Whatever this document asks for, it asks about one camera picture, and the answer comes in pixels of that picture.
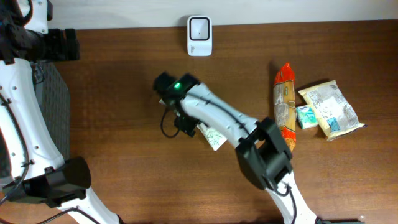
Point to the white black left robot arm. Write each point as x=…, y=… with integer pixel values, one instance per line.
x=36, y=167

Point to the white barcode scanner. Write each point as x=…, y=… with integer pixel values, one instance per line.
x=199, y=36

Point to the cream snack bag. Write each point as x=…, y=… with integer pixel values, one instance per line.
x=334, y=114

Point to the grey plastic mesh basket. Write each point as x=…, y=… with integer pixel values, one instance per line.
x=53, y=97

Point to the white tube brown cap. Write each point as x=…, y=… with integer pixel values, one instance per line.
x=213, y=137

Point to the small teal tissue pack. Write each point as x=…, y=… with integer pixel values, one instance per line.
x=306, y=117

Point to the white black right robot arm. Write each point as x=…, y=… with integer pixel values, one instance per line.
x=263, y=155

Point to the orange cracker package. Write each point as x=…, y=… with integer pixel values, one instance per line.
x=284, y=104

